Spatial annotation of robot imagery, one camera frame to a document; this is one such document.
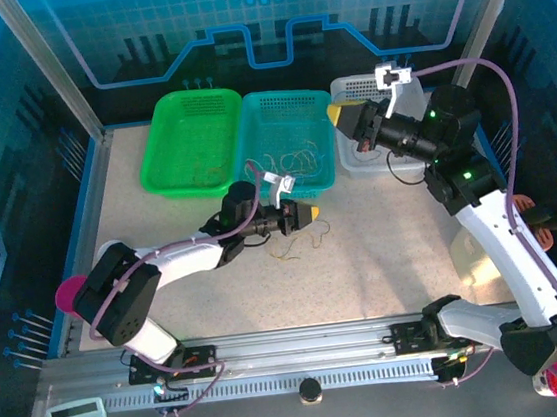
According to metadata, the thin brown cable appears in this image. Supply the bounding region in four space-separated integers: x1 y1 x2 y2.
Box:
306 218 336 250
188 157 230 186

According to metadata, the thin yellow green cable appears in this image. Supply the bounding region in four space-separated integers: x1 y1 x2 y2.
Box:
276 136 330 183

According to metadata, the thin pale yellow cable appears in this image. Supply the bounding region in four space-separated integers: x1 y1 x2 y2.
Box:
243 151 284 186

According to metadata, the white plastic basket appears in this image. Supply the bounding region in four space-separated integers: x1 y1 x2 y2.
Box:
327 66 437 182

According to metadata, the teal plastic basket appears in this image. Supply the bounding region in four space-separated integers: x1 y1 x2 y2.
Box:
230 84 344 207

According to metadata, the green plastic basket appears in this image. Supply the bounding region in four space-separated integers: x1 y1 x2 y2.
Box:
130 84 254 208

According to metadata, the black object in holder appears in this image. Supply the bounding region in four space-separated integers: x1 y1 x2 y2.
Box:
517 200 557 237

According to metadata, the orange plastic holder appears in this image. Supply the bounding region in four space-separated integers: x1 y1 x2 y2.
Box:
510 190 557 253

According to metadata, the black round knob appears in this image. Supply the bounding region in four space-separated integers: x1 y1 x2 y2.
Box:
297 377 325 406

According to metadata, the pink plastic cup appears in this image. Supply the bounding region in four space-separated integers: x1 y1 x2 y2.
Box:
52 274 93 315

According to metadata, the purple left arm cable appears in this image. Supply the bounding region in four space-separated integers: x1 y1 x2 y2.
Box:
72 164 287 417

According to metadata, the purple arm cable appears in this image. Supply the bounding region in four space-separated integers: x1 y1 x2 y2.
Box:
407 48 557 417
72 164 287 417

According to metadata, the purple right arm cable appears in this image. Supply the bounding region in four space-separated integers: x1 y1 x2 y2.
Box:
407 48 557 417

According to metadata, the aluminium frame post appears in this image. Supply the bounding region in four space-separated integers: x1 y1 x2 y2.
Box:
438 0 548 102
0 0 117 154

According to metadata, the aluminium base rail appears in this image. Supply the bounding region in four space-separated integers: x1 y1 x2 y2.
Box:
37 301 526 397

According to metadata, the slotted grey cable duct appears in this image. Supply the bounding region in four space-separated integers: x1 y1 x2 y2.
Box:
102 357 440 417

